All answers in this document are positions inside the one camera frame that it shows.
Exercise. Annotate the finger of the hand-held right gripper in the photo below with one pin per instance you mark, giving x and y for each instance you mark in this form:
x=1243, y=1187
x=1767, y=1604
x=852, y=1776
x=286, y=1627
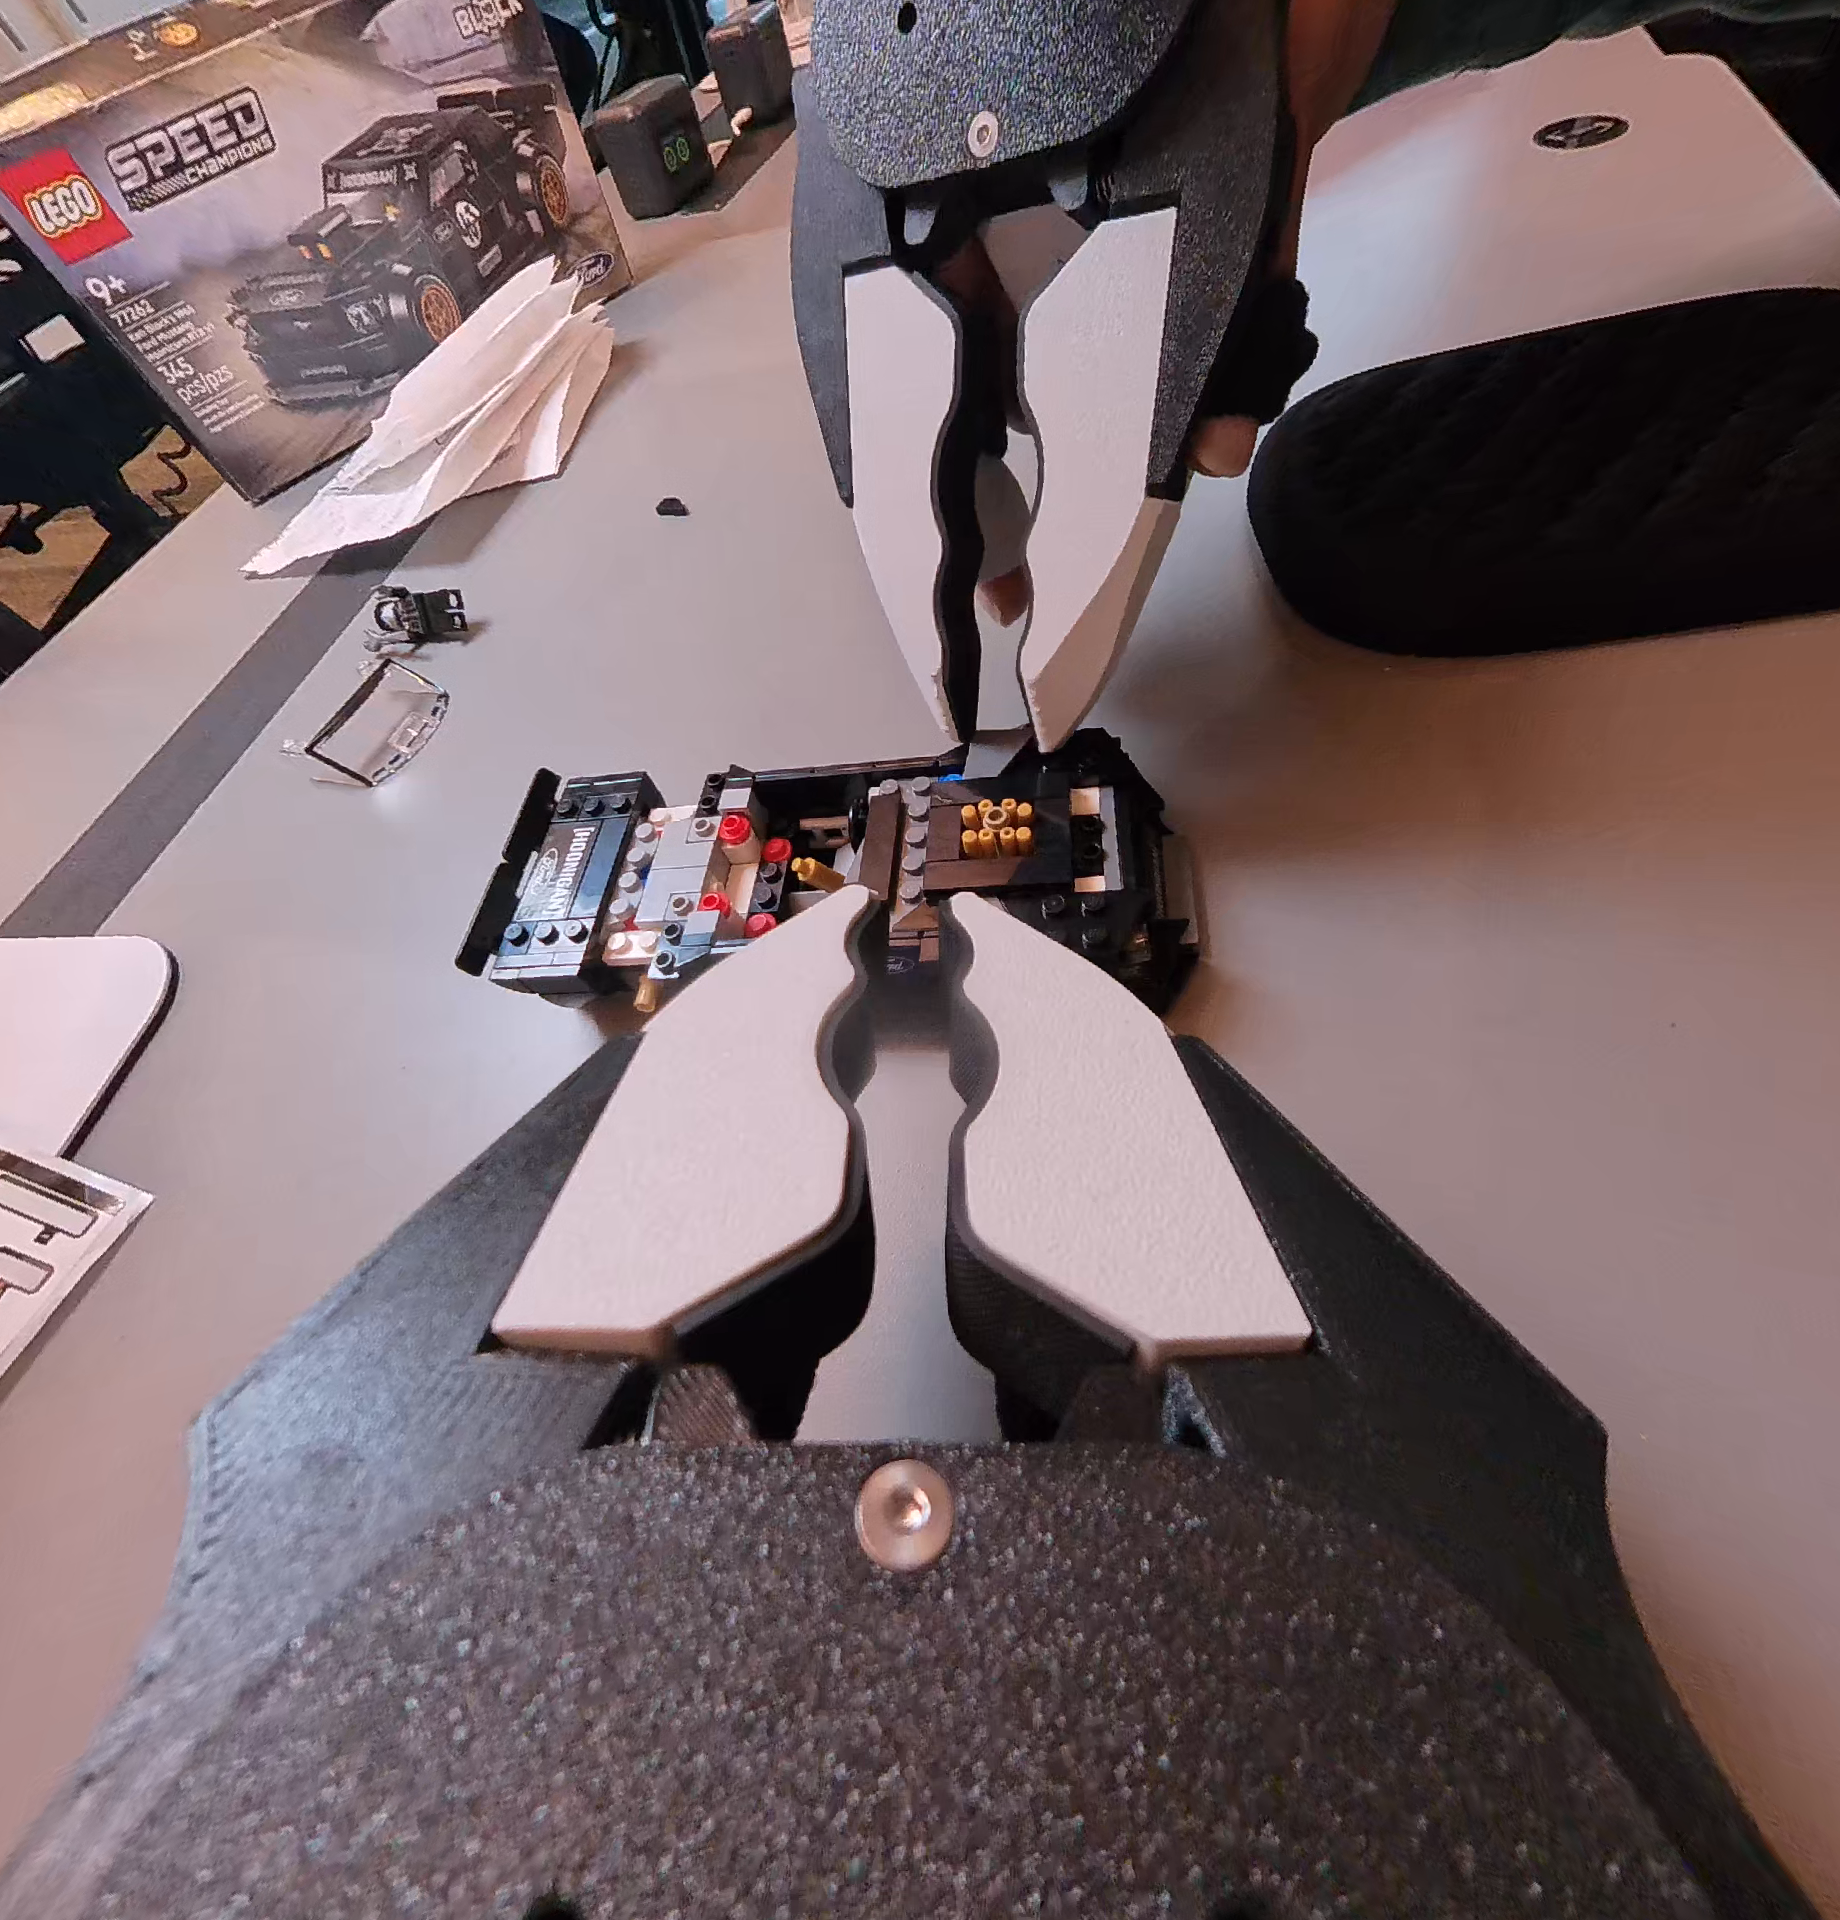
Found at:
x=1108, y=421
x=903, y=421

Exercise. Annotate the small black lego assembly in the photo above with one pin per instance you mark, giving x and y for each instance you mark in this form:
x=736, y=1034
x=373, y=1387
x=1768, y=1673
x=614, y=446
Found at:
x=417, y=616

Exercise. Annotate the black office chair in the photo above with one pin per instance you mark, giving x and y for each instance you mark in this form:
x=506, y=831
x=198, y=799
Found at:
x=38, y=421

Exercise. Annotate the black box-shaped device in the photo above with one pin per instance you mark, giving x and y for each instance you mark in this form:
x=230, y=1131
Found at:
x=649, y=145
x=747, y=70

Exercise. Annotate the crumpled white paper bag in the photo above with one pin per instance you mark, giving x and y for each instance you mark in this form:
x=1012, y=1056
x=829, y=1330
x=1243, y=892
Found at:
x=452, y=421

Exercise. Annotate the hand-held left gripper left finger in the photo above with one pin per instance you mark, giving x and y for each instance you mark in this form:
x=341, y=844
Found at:
x=692, y=1171

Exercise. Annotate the lego sticker sheet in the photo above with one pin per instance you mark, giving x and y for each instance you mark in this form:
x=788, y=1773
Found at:
x=38, y=1247

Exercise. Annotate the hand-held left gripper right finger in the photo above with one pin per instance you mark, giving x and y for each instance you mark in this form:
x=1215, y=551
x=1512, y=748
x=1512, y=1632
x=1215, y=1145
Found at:
x=1132, y=1187

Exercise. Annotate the lego car model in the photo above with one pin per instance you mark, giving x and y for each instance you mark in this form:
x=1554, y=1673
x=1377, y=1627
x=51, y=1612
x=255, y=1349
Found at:
x=652, y=870

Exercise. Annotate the lego set box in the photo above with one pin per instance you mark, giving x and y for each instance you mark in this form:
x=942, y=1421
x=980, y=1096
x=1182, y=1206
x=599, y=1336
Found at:
x=290, y=242

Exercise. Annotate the clear lego windshield piece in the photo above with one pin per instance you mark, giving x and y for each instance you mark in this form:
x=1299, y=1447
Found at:
x=373, y=724

